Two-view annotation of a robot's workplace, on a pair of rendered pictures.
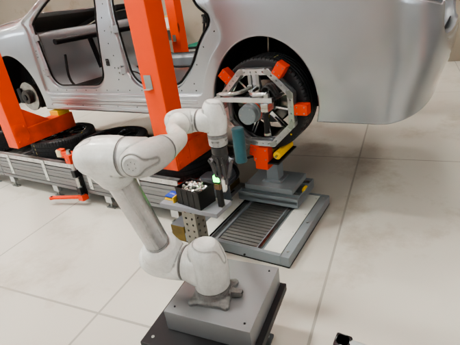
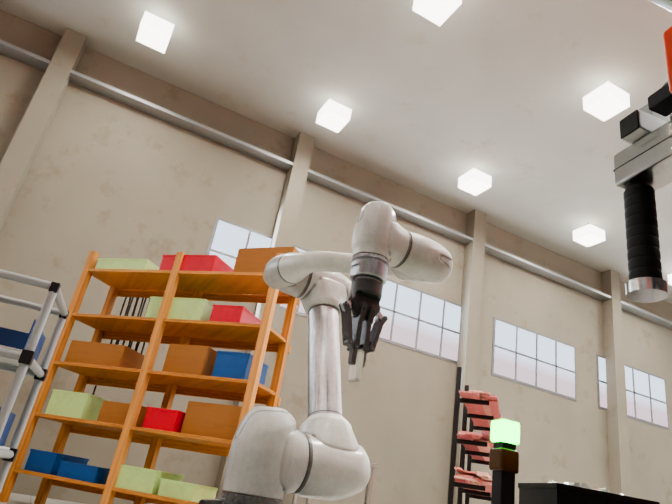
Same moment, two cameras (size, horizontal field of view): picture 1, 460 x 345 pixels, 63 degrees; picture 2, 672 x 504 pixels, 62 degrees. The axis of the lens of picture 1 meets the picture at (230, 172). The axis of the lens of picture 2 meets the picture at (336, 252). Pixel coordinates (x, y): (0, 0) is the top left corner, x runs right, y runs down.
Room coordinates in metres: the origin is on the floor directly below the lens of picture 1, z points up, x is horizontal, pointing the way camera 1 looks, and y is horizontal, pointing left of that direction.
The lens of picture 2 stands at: (2.35, -0.96, 0.47)
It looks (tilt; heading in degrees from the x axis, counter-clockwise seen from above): 24 degrees up; 130
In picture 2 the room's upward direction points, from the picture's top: 10 degrees clockwise
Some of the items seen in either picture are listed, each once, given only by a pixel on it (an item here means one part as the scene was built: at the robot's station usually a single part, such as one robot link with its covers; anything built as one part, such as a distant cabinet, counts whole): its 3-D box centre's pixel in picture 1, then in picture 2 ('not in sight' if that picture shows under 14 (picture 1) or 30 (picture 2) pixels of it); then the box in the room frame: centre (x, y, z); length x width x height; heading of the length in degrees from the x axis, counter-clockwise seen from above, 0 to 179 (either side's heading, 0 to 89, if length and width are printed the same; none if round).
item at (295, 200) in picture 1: (276, 188); not in sight; (2.68, -0.35, 0.13); 0.50 x 0.36 x 0.10; 56
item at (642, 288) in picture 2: (266, 123); (642, 237); (2.25, -0.27, 0.83); 0.04 x 0.04 x 0.16
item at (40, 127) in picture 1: (45, 117); not in sight; (3.86, 1.80, 0.69); 0.52 x 0.17 x 0.35; 146
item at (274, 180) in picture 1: (274, 167); not in sight; (2.68, -0.35, 0.32); 0.40 x 0.30 x 0.28; 56
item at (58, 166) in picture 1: (77, 173); not in sight; (3.24, 1.40, 0.28); 2.47 x 0.09 x 0.22; 56
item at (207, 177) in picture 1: (224, 184); not in sight; (2.63, 0.05, 0.26); 0.42 x 0.18 x 0.35; 146
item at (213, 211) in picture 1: (195, 203); not in sight; (2.06, 0.24, 0.44); 0.43 x 0.17 x 0.03; 56
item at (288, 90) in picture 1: (258, 107); not in sight; (2.54, -0.26, 0.85); 0.54 x 0.07 x 0.54; 56
